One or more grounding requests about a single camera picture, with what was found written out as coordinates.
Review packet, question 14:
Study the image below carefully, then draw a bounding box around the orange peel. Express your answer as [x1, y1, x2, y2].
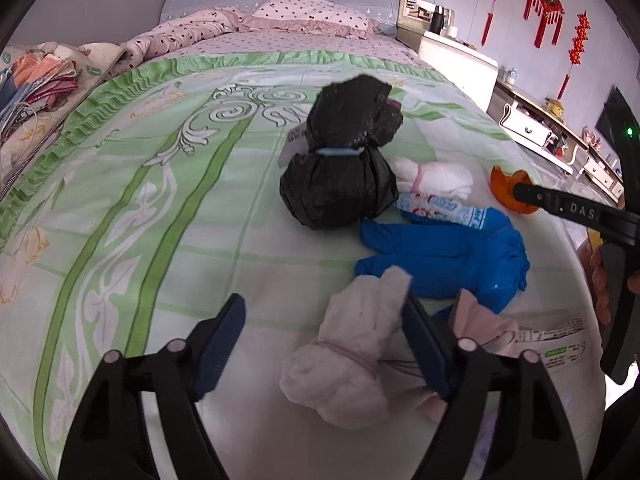
[489, 164, 543, 216]

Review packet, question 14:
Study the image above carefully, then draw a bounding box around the blue and white candy wrapper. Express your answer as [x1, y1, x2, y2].
[396, 194, 490, 229]

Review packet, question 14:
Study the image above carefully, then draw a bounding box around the white paper receipt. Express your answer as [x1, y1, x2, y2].
[515, 314, 602, 372]

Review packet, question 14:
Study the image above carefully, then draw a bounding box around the pink polka dot pillow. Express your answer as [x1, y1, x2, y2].
[239, 0, 377, 40]

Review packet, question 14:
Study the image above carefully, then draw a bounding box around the pile of colourful clothes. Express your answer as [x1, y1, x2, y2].
[0, 51, 83, 136]

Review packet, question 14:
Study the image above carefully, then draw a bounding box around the pink polka dot quilt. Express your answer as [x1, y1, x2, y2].
[119, 6, 246, 68]

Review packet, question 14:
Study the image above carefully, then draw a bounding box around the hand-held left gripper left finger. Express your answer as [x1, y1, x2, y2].
[59, 294, 247, 480]

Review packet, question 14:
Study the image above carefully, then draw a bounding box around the foam net bundle with band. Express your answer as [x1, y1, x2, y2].
[279, 265, 413, 429]

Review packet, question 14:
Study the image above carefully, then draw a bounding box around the wide red tasselled knot decoration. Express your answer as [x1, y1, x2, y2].
[523, 0, 567, 50]

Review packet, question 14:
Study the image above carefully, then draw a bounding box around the black plastic bag bundle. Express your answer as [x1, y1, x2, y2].
[279, 74, 405, 232]

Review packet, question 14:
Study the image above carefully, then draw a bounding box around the blue rubber glove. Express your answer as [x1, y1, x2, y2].
[354, 206, 530, 313]

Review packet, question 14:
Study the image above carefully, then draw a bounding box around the long white TV cabinet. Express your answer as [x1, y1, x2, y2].
[487, 79, 583, 173]

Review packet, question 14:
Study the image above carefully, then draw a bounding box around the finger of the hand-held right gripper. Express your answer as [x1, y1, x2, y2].
[514, 182, 557, 212]

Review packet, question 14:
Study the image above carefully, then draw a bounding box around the person's right hand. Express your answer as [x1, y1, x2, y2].
[589, 246, 613, 327]

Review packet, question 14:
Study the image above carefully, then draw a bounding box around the short white TV cabinet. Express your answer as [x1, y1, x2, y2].
[575, 142, 627, 198]

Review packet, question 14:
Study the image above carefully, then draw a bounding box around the white nightstand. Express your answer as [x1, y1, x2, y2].
[396, 0, 501, 113]

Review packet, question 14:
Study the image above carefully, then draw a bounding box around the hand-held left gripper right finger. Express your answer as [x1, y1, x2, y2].
[400, 294, 583, 480]

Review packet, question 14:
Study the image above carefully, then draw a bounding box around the beige pink sock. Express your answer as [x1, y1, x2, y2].
[415, 289, 522, 423]

